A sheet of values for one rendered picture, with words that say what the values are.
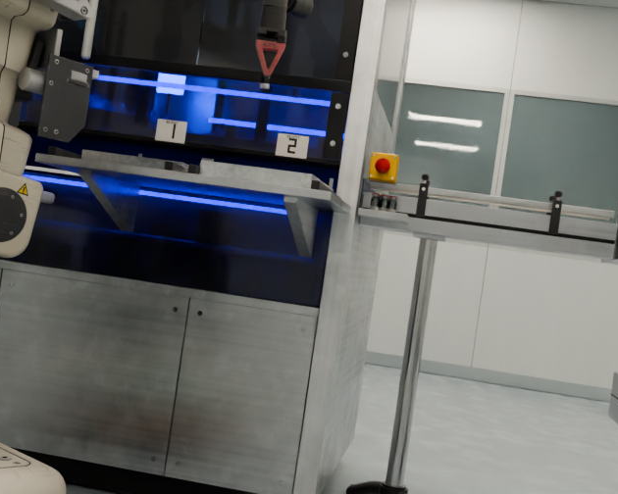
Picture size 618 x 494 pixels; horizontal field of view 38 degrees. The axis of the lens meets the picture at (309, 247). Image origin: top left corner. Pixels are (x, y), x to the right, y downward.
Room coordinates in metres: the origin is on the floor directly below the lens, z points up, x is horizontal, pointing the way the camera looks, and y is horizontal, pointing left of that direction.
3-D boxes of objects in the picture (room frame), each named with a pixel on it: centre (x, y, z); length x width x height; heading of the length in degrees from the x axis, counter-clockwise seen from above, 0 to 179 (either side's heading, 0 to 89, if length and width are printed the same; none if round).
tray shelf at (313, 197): (2.25, 0.28, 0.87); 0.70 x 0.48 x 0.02; 81
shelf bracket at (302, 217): (2.20, 0.03, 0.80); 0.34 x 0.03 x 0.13; 171
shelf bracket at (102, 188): (2.28, 0.52, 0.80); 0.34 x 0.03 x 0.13; 171
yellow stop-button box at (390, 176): (2.37, -0.17, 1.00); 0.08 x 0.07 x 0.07; 171
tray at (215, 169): (2.18, 0.12, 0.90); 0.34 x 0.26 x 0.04; 170
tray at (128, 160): (2.35, 0.43, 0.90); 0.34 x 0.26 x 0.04; 171
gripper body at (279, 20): (2.03, 0.15, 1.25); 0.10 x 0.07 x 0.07; 5
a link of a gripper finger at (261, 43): (2.04, 0.15, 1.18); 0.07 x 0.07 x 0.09; 5
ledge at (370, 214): (2.41, -0.19, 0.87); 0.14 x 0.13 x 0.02; 171
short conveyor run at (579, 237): (2.46, -0.47, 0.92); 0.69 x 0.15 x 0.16; 81
